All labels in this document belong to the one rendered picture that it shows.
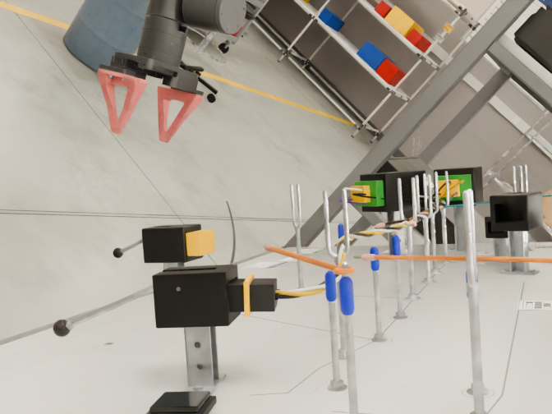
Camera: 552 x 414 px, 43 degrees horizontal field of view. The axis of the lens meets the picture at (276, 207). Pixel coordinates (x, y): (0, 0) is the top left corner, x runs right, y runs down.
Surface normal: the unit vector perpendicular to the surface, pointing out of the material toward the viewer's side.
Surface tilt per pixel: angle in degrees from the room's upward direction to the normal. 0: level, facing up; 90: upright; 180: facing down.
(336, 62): 90
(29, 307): 0
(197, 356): 80
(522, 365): 47
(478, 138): 90
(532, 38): 90
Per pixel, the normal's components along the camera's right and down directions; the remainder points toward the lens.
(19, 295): 0.63, -0.71
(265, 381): -0.07, -1.00
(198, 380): -0.16, 0.06
